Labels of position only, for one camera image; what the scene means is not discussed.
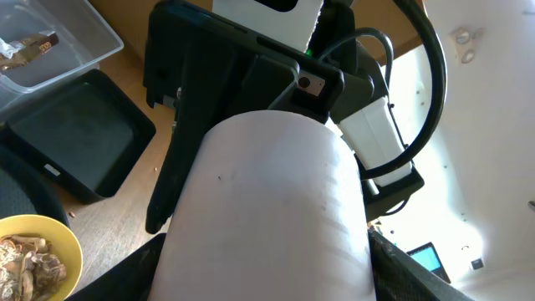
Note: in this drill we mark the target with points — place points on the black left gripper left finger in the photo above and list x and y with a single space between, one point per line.
129 280

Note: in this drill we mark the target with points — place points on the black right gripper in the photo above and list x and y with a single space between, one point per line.
244 56

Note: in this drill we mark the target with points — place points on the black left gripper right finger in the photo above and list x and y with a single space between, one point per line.
398 277

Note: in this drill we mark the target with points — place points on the yellow bowl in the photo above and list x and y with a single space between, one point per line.
65 245

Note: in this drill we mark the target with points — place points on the food scraps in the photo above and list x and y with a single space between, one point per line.
29 270

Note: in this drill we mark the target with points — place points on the pink plastic cup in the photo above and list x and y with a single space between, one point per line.
271 210

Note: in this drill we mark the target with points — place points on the gold snack wrapper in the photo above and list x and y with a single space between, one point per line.
35 46

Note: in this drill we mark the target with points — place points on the laptop with blue screen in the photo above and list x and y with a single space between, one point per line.
427 256

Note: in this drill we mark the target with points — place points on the black rectangular tray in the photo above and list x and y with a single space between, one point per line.
86 135

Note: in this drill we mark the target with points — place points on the round black tray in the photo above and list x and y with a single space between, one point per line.
24 191

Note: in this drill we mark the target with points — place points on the clear plastic bin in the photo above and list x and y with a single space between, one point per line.
85 38

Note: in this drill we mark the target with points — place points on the crumpled white tissue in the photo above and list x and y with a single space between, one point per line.
7 50

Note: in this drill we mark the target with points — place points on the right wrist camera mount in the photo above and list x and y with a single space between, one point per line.
371 133

